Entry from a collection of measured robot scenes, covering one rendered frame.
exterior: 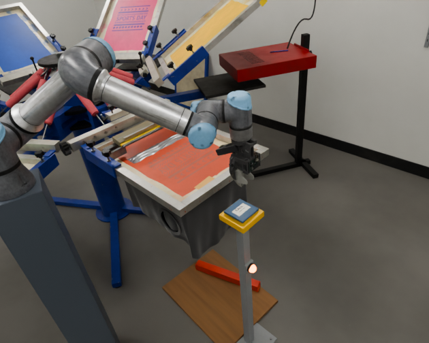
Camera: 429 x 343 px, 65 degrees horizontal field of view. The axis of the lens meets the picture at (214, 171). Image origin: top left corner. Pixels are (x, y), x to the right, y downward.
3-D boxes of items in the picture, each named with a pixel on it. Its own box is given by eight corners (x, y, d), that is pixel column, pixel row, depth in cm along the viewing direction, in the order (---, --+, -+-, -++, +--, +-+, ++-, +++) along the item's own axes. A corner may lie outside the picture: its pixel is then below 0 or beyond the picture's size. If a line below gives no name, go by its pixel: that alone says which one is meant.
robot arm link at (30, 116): (-21, 134, 114) (78, 37, 92) (5, 115, 127) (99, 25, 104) (8, 159, 119) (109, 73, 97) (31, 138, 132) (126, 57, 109)
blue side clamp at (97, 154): (124, 173, 167) (120, 162, 163) (115, 178, 164) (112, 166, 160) (94, 154, 185) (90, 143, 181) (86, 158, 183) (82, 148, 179)
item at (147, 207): (199, 245, 170) (191, 189, 150) (187, 255, 165) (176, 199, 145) (146, 207, 198) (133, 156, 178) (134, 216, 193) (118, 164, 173)
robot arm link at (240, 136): (224, 127, 110) (240, 118, 114) (225, 139, 113) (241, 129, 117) (242, 133, 105) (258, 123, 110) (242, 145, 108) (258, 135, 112)
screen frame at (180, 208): (269, 154, 167) (269, 148, 165) (180, 217, 134) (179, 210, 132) (169, 116, 215) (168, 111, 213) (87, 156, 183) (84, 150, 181)
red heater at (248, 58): (288, 54, 285) (289, 39, 278) (316, 69, 248) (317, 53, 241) (219, 67, 274) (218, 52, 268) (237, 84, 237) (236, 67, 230)
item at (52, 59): (146, 207, 292) (103, 47, 216) (106, 233, 270) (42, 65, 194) (121, 190, 317) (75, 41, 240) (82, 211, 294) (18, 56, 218)
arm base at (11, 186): (-12, 206, 110) (-27, 182, 105) (-10, 184, 122) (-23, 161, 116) (37, 190, 116) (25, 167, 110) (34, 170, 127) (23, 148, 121)
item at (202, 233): (250, 218, 193) (247, 155, 168) (192, 267, 168) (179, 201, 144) (245, 216, 195) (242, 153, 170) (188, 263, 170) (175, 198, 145)
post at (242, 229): (277, 339, 187) (280, 208, 132) (252, 369, 174) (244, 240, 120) (246, 315, 200) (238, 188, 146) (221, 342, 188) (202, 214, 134)
